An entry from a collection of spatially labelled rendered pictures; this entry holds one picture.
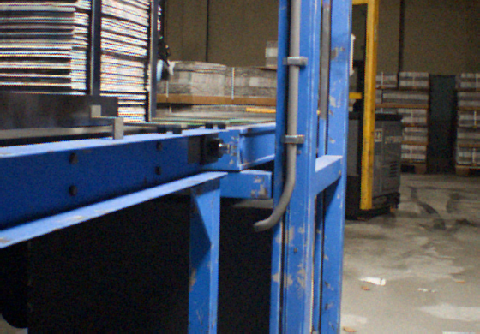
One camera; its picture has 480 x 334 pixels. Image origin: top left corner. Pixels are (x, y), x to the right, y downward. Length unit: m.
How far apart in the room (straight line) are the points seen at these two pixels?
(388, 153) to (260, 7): 5.99
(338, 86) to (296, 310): 0.78
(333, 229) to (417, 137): 6.98
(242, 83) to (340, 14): 2.27
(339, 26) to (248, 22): 9.05
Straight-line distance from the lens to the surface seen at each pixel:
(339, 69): 2.09
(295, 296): 1.55
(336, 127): 2.09
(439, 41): 10.73
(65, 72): 1.21
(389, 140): 5.52
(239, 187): 1.52
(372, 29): 5.15
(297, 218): 1.51
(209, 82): 3.90
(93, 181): 1.00
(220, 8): 11.28
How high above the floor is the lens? 0.85
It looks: 3 degrees down
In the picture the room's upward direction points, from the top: 2 degrees clockwise
